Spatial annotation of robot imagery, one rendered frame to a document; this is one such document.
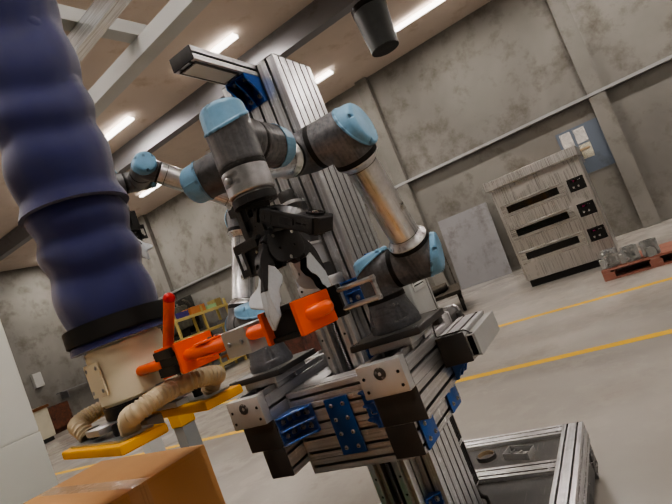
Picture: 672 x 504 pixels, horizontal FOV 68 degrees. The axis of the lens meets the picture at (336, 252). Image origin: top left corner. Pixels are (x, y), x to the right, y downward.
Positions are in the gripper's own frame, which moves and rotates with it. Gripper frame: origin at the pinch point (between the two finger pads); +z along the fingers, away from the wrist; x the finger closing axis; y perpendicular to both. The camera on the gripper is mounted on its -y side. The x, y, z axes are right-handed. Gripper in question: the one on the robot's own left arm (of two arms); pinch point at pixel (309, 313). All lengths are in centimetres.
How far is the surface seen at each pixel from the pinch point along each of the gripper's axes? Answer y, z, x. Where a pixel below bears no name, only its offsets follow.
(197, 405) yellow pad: 46.7, 11.2, -3.5
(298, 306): -3.9, -1.7, 5.1
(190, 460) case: 73, 27, -11
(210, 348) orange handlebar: 21.5, -0.1, 4.3
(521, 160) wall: 304, -96, -1033
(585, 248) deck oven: 169, 88, -737
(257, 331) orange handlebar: 7.3, -0.3, 4.5
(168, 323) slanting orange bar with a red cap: 36.7, -7.3, 1.7
